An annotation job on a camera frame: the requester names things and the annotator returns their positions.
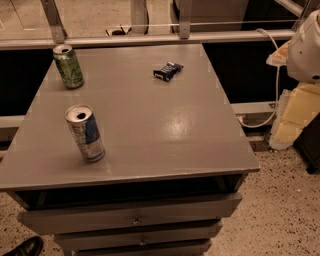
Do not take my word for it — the black leather shoe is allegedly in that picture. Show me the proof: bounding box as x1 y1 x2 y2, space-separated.
3 236 43 256

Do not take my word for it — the top grey drawer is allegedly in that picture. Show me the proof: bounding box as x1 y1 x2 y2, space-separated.
18 193 242 235

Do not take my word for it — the blue rxbar blueberry wrapper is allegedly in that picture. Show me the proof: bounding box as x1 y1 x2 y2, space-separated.
153 61 184 82

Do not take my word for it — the grey drawer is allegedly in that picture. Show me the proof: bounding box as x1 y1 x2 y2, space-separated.
54 220 222 250
76 239 211 256
18 193 242 235

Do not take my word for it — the grey metal railing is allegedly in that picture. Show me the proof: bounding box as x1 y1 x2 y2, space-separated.
0 0 320 51

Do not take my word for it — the bottom grey drawer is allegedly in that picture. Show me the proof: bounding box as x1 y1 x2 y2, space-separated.
76 239 211 256

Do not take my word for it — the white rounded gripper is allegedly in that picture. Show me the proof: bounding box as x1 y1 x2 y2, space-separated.
266 10 320 150

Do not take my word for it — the green soda can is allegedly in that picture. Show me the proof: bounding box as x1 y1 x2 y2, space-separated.
53 44 84 89

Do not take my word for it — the grey drawer cabinet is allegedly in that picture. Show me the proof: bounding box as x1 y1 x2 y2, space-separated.
0 43 261 256

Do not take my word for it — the silver blue redbull can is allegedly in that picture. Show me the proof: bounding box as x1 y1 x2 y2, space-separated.
65 104 105 162

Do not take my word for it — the middle grey drawer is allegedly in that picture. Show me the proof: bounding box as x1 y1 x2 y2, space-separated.
54 220 222 250

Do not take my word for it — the white cable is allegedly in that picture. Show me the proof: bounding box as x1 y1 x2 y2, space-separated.
237 27 282 129

